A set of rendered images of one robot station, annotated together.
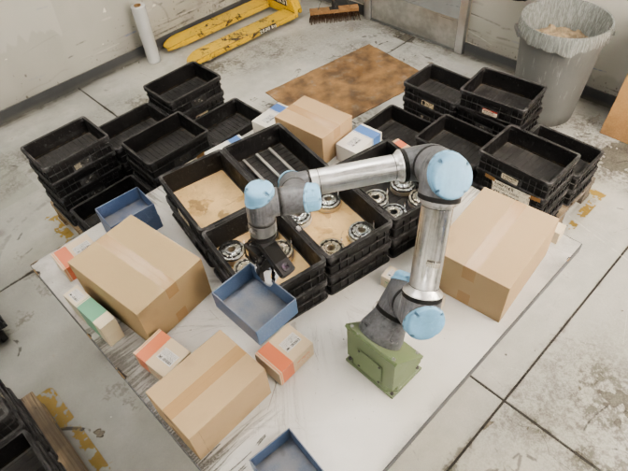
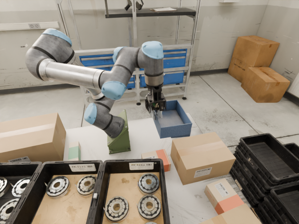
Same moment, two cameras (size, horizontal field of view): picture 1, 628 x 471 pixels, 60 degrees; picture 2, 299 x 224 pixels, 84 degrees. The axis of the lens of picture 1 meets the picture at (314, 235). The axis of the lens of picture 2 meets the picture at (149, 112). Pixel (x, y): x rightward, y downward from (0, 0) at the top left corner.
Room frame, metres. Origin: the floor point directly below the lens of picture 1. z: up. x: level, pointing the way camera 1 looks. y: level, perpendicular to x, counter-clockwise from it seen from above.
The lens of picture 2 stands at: (1.55, 0.41, 1.64)
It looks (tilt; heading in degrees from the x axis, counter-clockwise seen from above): 38 degrees down; 209
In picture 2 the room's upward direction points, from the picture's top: straight up
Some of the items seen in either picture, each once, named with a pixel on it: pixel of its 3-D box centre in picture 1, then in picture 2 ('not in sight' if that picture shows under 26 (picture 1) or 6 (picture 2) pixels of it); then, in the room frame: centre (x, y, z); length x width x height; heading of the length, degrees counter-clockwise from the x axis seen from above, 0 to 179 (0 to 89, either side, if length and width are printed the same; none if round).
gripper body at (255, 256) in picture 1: (263, 245); (155, 95); (1.01, 0.14, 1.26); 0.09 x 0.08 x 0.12; 40
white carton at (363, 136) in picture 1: (359, 145); not in sight; (2.06, -0.25, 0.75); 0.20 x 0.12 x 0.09; 135
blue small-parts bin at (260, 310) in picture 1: (254, 302); (169, 117); (0.93, 0.19, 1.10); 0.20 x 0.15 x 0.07; 41
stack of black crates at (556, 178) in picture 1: (520, 185); not in sight; (2.07, -1.11, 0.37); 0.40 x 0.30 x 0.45; 41
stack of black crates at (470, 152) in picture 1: (455, 162); not in sight; (2.37, -0.85, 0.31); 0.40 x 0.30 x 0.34; 41
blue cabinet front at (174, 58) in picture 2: not in sight; (163, 69); (-0.67, -0.58, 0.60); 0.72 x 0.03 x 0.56; 131
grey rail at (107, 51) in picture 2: not in sight; (135, 49); (-0.43, -0.90, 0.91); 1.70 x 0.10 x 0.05; 131
